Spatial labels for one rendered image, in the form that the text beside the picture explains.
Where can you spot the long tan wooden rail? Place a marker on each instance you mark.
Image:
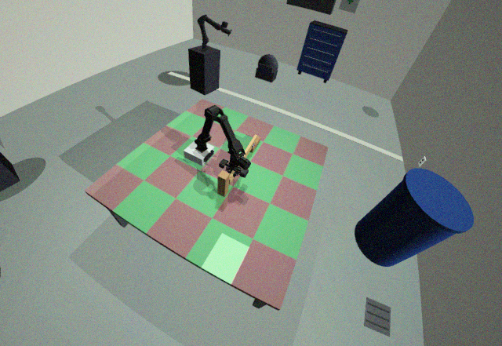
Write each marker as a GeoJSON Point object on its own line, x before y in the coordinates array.
{"type": "Point", "coordinates": [248, 149]}

